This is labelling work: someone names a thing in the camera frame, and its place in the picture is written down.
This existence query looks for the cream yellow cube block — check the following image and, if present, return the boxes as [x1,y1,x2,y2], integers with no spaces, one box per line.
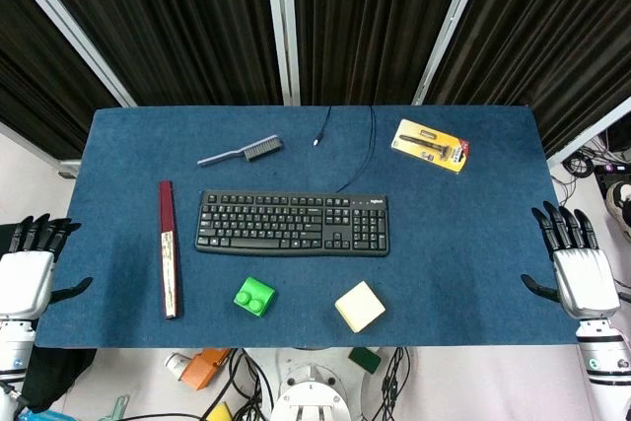
[334,280,386,334]

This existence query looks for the black keyboard cable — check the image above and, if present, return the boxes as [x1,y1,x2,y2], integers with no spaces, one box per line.
[312,105,379,194]

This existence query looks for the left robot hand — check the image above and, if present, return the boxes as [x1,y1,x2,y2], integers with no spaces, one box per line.
[0,213,94,321]

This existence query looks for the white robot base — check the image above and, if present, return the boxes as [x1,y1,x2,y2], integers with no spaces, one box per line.
[269,347,366,421]

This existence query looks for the black cloth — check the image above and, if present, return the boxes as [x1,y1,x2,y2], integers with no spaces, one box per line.
[19,346,99,415]

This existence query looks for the green toy building block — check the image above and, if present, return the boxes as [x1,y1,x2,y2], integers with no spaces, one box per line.
[232,276,277,317]

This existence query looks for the black computer keyboard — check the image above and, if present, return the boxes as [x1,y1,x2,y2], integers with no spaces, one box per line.
[194,189,390,258]

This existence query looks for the black pleated curtain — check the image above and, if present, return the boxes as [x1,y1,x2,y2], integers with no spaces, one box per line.
[0,0,631,161]

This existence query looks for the yellow sponge block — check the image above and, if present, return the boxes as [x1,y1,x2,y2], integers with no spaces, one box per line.
[205,401,235,421]

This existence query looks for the yellow packaged tool blister card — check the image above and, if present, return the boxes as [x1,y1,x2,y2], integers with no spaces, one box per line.
[390,118,471,175]

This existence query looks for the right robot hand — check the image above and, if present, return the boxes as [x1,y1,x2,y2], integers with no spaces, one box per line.
[521,200,622,320]

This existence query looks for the blue felt table mat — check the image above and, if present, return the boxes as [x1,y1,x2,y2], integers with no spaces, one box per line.
[33,105,579,349]

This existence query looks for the black floor cables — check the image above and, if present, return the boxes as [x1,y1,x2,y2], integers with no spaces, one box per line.
[561,137,612,195]

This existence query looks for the black cable bundle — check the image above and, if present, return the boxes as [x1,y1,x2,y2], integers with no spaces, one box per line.
[372,346,413,421]

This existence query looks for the white metal frame post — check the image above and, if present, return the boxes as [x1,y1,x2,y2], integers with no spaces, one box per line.
[262,0,302,106]
[0,0,138,107]
[411,0,494,106]
[545,95,631,169]

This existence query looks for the dark green square block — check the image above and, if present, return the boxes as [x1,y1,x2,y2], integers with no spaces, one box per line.
[347,347,383,375]

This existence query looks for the sneaker shoe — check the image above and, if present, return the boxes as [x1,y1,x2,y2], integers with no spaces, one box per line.
[605,180,631,243]

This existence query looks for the orange and white device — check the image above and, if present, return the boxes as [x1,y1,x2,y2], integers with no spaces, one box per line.
[165,347,232,391]

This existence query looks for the teal plastic clamp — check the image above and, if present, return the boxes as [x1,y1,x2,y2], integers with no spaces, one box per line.
[104,394,131,421]

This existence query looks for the grey handled brush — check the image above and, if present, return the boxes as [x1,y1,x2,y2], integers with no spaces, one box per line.
[196,133,285,167]

